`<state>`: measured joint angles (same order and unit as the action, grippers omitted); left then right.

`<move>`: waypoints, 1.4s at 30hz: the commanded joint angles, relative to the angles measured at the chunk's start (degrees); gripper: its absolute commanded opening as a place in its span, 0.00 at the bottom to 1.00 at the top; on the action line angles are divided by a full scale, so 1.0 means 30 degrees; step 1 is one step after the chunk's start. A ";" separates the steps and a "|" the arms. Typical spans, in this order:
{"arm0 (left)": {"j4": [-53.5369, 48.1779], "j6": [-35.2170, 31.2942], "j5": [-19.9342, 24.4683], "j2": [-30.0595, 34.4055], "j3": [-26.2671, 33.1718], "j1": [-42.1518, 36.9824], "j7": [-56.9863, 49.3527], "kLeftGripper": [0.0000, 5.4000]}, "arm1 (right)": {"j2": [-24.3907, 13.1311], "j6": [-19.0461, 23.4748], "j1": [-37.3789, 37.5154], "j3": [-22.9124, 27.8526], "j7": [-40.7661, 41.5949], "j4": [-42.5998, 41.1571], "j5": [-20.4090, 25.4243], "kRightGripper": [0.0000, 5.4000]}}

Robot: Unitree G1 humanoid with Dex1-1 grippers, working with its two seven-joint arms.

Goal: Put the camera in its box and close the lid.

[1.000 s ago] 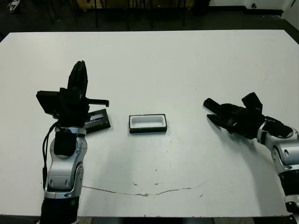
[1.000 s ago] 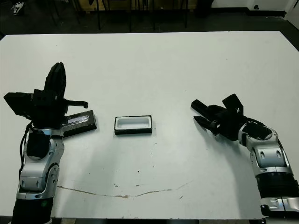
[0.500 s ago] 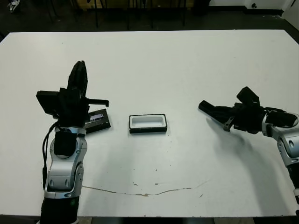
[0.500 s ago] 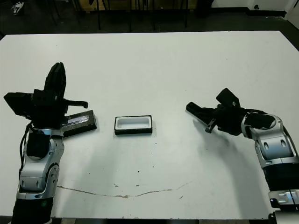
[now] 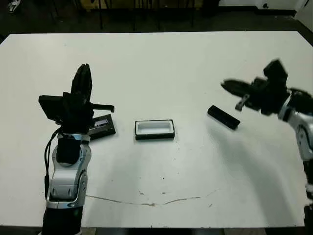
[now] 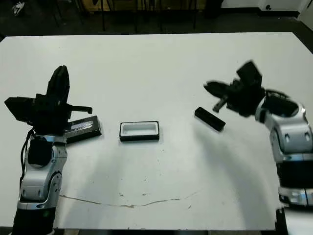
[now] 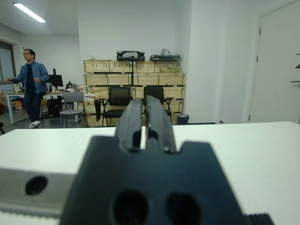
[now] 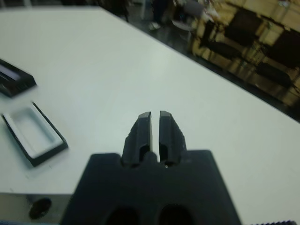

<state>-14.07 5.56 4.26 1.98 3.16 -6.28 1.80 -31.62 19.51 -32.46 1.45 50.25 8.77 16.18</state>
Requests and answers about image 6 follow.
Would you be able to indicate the black box lid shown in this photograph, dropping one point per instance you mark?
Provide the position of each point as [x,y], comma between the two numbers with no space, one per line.
[83,127]

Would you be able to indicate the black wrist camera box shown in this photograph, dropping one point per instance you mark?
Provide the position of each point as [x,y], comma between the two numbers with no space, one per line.
[19,109]
[249,73]

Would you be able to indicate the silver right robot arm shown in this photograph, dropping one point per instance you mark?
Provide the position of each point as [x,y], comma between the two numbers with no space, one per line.
[291,137]

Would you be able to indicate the black trash bin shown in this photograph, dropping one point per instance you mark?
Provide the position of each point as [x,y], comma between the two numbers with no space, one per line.
[213,8]

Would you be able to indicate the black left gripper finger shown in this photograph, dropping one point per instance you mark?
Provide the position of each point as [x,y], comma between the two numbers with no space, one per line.
[65,84]
[55,84]

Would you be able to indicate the black box with white insert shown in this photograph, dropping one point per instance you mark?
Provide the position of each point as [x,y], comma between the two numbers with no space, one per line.
[139,138]

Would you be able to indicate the black slim camera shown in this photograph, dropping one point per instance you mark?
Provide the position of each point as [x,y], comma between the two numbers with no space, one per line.
[210,119]

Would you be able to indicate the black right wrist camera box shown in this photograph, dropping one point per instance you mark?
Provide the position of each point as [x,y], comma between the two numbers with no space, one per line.
[249,73]

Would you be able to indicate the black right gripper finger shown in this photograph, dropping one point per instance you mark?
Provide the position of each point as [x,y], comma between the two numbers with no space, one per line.
[217,85]
[220,93]

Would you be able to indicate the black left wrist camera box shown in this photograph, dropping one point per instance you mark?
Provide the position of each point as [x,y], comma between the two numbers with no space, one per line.
[19,109]

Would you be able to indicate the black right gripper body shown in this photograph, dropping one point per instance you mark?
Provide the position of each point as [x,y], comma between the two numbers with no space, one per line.
[242,100]

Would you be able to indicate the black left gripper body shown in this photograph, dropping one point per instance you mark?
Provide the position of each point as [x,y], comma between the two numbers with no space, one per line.
[51,115]

